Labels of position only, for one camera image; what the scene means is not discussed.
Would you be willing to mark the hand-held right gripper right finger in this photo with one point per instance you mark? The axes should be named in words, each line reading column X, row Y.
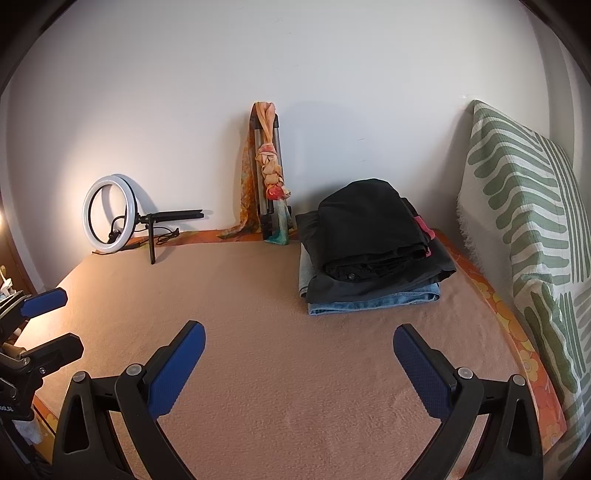
column 422, row 369

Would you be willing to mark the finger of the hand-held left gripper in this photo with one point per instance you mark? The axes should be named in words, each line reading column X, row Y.
column 55, row 350
column 46, row 302

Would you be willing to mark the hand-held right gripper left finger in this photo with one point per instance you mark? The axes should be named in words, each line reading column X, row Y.
column 178, row 369

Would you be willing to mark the black pants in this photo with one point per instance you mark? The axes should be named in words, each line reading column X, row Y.
column 364, row 217

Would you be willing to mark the dark grey folded pants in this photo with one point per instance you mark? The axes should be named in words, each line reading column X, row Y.
column 415, row 277

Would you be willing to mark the blue folded jeans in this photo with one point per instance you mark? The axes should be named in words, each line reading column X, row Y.
column 369, row 302

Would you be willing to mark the peach blanket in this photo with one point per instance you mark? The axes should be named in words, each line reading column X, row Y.
column 277, row 369

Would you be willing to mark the light grey folded jeans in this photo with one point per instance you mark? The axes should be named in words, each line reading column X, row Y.
column 305, row 272

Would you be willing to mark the small black tripod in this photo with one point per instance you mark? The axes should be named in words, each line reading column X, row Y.
column 180, row 214

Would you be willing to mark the teal cloth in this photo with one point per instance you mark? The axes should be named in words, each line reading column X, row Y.
column 279, row 237

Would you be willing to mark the green striped white pillow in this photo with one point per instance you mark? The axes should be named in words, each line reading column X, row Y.
column 517, row 194

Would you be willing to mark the orange patterned scarf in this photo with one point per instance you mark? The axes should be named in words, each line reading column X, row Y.
column 270, row 161

